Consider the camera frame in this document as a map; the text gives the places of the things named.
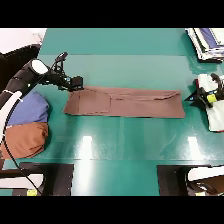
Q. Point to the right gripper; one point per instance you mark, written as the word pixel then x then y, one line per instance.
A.
pixel 202 99

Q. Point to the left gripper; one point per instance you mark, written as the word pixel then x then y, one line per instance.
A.
pixel 77 83

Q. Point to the brown garment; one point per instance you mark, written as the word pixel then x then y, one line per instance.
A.
pixel 140 105

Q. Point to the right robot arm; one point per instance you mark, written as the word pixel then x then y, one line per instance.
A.
pixel 203 181

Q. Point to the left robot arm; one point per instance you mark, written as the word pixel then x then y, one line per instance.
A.
pixel 24 79

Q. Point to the white garment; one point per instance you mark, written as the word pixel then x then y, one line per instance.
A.
pixel 216 116

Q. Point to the blue garment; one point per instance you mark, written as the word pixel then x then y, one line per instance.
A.
pixel 30 108

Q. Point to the heap of clothes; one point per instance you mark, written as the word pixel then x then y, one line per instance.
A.
pixel 208 43

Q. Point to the orange-brown garment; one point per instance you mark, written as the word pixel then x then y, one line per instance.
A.
pixel 26 138

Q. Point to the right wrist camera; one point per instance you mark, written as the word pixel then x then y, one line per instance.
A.
pixel 216 81

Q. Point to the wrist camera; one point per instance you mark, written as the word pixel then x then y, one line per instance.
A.
pixel 216 81
pixel 61 57

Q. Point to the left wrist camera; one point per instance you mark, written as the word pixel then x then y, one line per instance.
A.
pixel 61 57

